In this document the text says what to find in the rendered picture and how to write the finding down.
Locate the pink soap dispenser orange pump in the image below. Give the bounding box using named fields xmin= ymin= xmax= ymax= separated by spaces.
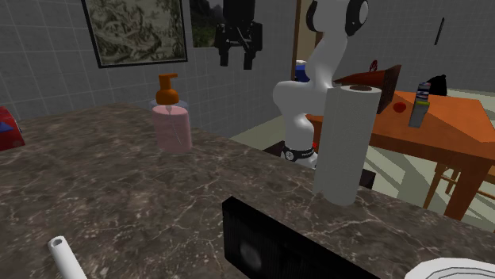
xmin=149 ymin=72 xmax=194 ymax=154

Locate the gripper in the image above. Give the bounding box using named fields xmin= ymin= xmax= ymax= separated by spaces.
xmin=213 ymin=0 xmax=264 ymax=71

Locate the brown wedge-shaped box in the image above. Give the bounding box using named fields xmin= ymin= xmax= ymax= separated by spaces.
xmin=333 ymin=64 xmax=402 ymax=115

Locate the red box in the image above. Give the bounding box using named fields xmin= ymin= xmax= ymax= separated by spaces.
xmin=0 ymin=106 xmax=26 ymax=152

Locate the white tube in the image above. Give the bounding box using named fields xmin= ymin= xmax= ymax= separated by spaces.
xmin=47 ymin=235 xmax=88 ymax=279

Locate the small green wall picture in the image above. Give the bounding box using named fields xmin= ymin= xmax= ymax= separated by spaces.
xmin=189 ymin=0 xmax=226 ymax=49

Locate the orange wooden table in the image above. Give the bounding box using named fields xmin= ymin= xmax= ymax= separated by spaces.
xmin=306 ymin=90 xmax=495 ymax=222

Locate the wooden door frame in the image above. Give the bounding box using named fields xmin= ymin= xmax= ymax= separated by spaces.
xmin=290 ymin=0 xmax=324 ymax=82

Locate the black box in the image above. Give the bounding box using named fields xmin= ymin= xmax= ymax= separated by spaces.
xmin=221 ymin=195 xmax=382 ymax=279

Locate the large framed wall picture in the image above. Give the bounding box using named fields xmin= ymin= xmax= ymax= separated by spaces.
xmin=80 ymin=0 xmax=189 ymax=69

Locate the white paper towel roll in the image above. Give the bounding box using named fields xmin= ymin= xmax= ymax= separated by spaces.
xmin=313 ymin=84 xmax=383 ymax=207

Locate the black stick on wall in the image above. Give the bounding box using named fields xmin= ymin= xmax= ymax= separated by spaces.
xmin=433 ymin=17 xmax=446 ymax=47

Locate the grey bottle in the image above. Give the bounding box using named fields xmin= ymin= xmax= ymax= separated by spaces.
xmin=408 ymin=82 xmax=432 ymax=129

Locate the black rounded object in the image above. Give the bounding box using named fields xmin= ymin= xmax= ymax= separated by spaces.
xmin=426 ymin=74 xmax=449 ymax=97

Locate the white bowl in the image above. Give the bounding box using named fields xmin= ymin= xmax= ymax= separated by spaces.
xmin=403 ymin=257 xmax=495 ymax=279

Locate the blue object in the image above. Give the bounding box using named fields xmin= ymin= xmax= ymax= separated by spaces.
xmin=295 ymin=59 xmax=311 ymax=83

